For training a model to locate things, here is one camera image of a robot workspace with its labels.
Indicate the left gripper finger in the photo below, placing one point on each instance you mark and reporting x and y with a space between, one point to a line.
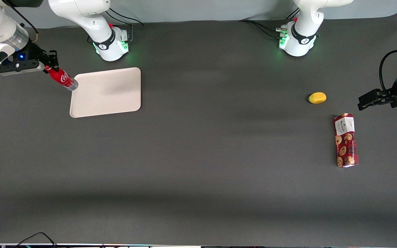
384 99
369 100

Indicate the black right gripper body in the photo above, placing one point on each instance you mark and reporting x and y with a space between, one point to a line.
34 53

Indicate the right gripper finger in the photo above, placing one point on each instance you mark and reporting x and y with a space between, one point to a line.
41 63
52 58

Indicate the red coke bottle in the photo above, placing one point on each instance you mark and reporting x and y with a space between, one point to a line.
62 78

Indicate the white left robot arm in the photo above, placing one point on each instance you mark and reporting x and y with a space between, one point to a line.
305 31

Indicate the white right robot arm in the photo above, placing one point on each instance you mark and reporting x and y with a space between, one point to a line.
91 20

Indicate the beige plastic tray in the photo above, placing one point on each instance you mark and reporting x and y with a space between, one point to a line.
107 92

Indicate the red cookie box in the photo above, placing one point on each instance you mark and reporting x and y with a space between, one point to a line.
346 141

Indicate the yellow lemon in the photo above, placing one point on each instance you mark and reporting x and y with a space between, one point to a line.
317 97

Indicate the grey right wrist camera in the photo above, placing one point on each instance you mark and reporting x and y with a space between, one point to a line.
19 67

